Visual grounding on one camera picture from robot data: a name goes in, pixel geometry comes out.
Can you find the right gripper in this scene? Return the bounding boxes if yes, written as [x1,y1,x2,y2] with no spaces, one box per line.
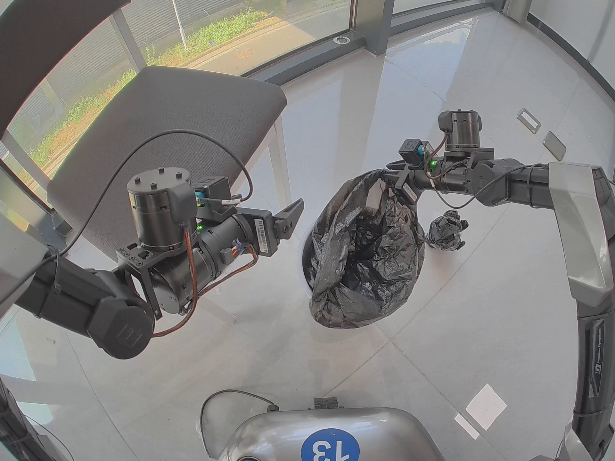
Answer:
[382,159,450,205]

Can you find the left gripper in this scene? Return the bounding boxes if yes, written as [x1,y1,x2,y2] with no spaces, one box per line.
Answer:
[197,198,305,278]

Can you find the black plastic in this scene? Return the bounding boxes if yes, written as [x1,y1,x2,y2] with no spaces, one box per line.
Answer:
[427,211,469,252]

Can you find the black plastic bag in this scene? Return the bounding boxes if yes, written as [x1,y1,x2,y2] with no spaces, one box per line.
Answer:
[307,168,426,330]

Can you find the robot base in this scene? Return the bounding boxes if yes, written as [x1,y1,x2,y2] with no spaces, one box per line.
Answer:
[226,397,433,461]

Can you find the white trash bin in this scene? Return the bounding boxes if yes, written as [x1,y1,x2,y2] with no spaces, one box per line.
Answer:
[299,218,320,306]

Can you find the grey chair with white legs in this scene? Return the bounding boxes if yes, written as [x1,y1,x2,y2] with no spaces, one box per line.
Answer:
[0,0,289,325]

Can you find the window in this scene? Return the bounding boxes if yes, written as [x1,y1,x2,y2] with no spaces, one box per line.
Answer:
[0,0,511,220]

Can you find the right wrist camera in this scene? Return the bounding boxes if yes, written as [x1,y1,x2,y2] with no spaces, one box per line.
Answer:
[399,137,429,168]

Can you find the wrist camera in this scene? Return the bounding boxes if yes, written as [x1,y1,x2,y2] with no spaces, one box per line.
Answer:
[191,176,241,224]
[399,137,429,168]

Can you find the black cable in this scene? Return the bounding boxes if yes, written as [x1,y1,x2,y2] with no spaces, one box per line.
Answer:
[48,130,253,258]
[423,147,512,208]
[200,390,280,455]

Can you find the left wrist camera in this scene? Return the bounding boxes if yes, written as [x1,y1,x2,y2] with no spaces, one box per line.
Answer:
[191,176,241,224]

